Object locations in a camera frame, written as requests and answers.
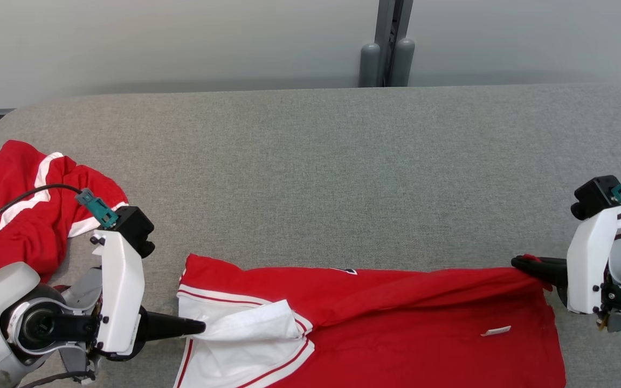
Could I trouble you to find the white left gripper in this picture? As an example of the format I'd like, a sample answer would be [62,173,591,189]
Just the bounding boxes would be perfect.
[91,229,206,359]

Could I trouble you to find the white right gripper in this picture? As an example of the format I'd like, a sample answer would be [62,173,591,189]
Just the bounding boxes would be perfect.
[511,204,621,315]

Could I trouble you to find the red jersey shirt white sleeves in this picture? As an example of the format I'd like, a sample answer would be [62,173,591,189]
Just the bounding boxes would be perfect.
[173,253,567,388]

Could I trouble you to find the red shorts white stripe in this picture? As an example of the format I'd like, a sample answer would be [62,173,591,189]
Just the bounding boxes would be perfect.
[0,140,129,286]

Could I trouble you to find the grey cylindrical partition foot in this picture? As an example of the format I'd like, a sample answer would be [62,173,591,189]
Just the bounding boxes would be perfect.
[392,38,416,87]
[359,43,381,88]

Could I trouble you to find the grey partition post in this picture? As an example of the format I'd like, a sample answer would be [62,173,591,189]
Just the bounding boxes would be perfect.
[374,0,413,87]

